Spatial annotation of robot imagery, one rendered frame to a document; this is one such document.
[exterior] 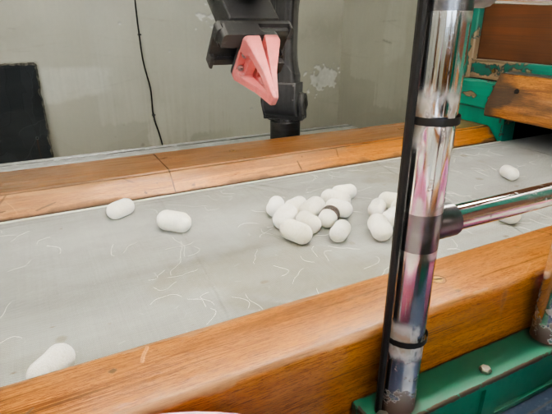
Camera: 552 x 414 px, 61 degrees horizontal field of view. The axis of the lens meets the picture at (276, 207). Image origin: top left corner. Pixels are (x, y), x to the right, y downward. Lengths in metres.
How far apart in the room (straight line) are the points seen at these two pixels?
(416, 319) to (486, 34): 0.74
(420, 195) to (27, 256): 0.36
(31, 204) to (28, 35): 1.89
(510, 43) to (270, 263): 0.64
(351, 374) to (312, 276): 0.12
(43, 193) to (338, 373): 0.40
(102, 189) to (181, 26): 2.00
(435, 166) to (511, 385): 0.21
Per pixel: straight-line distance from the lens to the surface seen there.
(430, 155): 0.24
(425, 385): 0.35
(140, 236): 0.49
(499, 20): 0.95
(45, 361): 0.32
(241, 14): 0.61
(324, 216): 0.48
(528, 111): 0.82
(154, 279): 0.41
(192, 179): 0.61
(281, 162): 0.66
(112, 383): 0.28
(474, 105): 0.96
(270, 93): 0.57
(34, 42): 2.45
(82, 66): 2.46
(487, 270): 0.40
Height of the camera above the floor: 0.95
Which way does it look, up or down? 22 degrees down
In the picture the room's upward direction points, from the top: straight up
